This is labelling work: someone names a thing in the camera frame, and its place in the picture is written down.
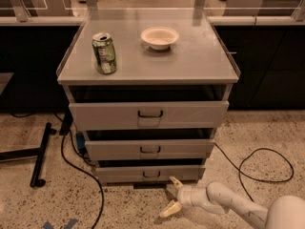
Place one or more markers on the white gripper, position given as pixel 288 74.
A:
pixel 185 196

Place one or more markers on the black metal floor stand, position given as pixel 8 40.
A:
pixel 37 153

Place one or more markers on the white bowl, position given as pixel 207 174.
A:
pixel 159 38

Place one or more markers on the grey top drawer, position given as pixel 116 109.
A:
pixel 148 115

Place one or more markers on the grey drawer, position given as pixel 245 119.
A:
pixel 149 173
pixel 148 115
pixel 149 149

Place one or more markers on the green soda can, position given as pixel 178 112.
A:
pixel 104 52

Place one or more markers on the grey drawer cabinet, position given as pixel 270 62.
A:
pixel 194 68

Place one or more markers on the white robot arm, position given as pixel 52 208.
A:
pixel 287 212

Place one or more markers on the grey bottom drawer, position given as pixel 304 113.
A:
pixel 149 173

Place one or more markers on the grey middle drawer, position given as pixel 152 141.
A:
pixel 149 149

